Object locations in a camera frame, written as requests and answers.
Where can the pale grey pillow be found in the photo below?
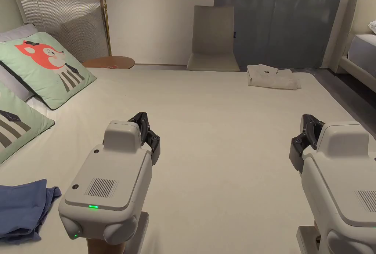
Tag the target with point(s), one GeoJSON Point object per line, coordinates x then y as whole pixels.
{"type": "Point", "coordinates": [13, 83]}
{"type": "Point", "coordinates": [17, 32]}

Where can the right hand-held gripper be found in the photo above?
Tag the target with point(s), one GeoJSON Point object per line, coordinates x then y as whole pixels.
{"type": "Point", "coordinates": [337, 183]}

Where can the folded beige garment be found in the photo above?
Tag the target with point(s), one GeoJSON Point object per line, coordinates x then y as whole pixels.
{"type": "Point", "coordinates": [271, 77]}

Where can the person's left hand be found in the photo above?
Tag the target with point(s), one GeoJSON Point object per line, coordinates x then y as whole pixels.
{"type": "Point", "coordinates": [102, 246]}

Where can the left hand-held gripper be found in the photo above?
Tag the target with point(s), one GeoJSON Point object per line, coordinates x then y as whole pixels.
{"type": "Point", "coordinates": [117, 177]}

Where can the beige padded headboard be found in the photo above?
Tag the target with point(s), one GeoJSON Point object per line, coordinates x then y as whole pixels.
{"type": "Point", "coordinates": [8, 4]}

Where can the green striped print cushion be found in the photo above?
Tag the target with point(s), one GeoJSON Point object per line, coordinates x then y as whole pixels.
{"type": "Point", "coordinates": [17, 127]}

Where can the grey double door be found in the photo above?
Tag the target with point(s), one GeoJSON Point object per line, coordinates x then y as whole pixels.
{"type": "Point", "coordinates": [282, 19]}

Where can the bed with beige sheet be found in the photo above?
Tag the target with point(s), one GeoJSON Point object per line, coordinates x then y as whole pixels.
{"type": "Point", "coordinates": [220, 124]}

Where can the blue garment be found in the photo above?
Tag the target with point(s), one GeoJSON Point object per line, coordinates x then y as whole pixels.
{"type": "Point", "coordinates": [23, 207]}

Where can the green fox print cushion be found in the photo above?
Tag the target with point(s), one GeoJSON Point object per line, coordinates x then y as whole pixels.
{"type": "Point", "coordinates": [44, 66]}

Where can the beige upholstered bed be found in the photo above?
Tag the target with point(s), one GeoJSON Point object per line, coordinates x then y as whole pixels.
{"type": "Point", "coordinates": [361, 51]}

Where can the gold floor lamp pole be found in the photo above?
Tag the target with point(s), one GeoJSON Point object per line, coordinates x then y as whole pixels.
{"type": "Point", "coordinates": [106, 16]}

